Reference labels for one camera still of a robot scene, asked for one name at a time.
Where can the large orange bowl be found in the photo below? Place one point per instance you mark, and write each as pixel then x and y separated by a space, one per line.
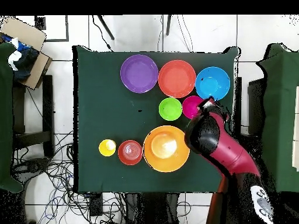
pixel 165 149

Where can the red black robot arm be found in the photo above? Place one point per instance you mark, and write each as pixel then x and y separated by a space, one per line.
pixel 229 151

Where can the small green bowl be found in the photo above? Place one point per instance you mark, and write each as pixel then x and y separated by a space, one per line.
pixel 170 109

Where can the small red bowl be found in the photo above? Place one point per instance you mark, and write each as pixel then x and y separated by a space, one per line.
pixel 130 152

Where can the pink bowl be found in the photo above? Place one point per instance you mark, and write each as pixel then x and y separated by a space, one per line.
pixel 190 106

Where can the dark green table cloth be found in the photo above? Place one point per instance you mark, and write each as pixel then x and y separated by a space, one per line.
pixel 105 105

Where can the yellow cup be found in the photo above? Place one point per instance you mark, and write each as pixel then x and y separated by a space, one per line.
pixel 107 148

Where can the purple bowl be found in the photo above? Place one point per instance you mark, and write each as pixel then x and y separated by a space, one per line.
pixel 139 73

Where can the large red bowl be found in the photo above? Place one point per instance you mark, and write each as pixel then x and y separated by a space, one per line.
pixel 177 78

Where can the blue bowl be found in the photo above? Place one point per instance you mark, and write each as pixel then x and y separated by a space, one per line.
pixel 212 81

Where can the black power box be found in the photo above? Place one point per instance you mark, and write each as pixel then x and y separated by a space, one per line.
pixel 96 205

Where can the black tripod leg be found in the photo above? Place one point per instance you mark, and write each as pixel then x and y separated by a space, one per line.
pixel 106 27
pixel 168 24

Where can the green cloth covered table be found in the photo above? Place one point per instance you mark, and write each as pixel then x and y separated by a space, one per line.
pixel 278 116
pixel 5 116

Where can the blue cloth bag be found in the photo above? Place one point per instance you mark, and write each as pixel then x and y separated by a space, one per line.
pixel 25 60

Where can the white board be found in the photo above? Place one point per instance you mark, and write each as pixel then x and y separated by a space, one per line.
pixel 296 128

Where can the brown cardboard box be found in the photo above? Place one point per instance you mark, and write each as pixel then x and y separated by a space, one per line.
pixel 25 32

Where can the black stool frame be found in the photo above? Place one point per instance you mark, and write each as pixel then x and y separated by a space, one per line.
pixel 48 105

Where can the black floor frame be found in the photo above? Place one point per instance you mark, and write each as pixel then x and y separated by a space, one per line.
pixel 67 28

